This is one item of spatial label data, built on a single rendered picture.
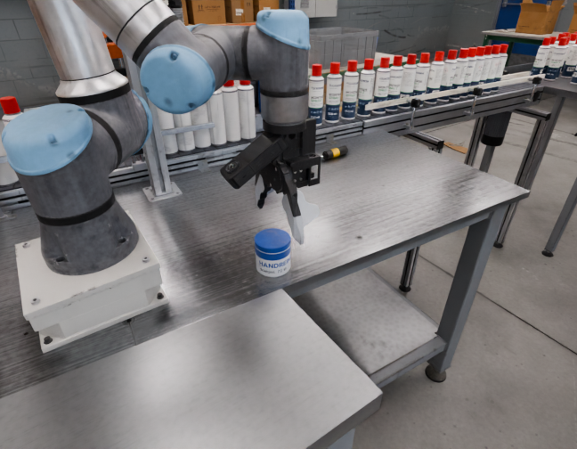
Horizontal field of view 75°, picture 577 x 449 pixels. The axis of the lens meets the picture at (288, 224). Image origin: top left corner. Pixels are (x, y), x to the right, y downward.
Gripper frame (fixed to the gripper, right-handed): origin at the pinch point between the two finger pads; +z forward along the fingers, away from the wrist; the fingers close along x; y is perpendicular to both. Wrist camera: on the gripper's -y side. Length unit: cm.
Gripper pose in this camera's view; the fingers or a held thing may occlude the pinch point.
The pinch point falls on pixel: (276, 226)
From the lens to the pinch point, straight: 70.7
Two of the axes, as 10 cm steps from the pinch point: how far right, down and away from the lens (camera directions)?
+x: -5.3, -4.5, 7.2
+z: 0.0, 8.4, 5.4
